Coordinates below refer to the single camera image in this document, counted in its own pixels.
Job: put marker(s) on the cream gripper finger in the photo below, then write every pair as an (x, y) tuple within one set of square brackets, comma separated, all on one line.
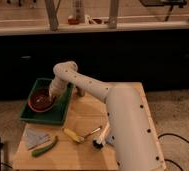
[(52, 97)]

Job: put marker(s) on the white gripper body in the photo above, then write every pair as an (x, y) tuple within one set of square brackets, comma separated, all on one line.
[(57, 86)]

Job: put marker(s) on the dark red bowl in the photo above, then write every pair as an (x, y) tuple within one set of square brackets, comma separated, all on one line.
[(40, 100)]

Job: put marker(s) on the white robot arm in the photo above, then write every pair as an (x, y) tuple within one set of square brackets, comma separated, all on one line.
[(134, 135)]

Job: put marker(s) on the green plastic tray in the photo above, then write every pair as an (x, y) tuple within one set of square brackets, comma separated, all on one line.
[(56, 115)]

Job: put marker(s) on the small metal cup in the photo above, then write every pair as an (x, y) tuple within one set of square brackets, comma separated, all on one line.
[(80, 92)]

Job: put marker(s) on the grey folded cloth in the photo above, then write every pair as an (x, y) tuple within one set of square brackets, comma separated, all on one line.
[(34, 138)]

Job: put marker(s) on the wooden metal spoon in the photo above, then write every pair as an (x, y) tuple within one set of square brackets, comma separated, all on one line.
[(93, 131)]

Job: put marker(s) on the green cucumber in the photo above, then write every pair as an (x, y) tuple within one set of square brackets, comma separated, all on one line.
[(38, 152)]

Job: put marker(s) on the white black brush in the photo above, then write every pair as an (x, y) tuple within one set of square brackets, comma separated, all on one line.
[(100, 141)]

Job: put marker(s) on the blue grey sponge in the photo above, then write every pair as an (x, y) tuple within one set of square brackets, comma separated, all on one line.
[(109, 140)]

